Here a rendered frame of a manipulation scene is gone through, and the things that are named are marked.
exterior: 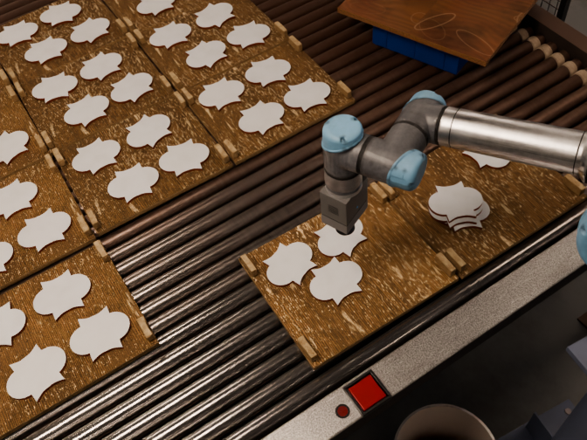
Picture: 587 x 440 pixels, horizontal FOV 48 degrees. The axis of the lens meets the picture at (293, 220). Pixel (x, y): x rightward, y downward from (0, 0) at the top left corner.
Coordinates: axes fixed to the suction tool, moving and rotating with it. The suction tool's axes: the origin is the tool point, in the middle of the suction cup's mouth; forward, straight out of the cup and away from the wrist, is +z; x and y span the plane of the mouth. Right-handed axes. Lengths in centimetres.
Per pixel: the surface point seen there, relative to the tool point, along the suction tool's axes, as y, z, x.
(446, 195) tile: -30.7, 15.4, 10.9
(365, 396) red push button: 24.4, 19.1, 19.8
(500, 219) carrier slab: -32.9, 18.4, 24.7
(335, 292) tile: 6.9, 17.4, 1.3
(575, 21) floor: -244, 112, -10
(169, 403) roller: 49, 20, -16
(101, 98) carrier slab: -13, 17, -96
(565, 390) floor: -46, 112, 60
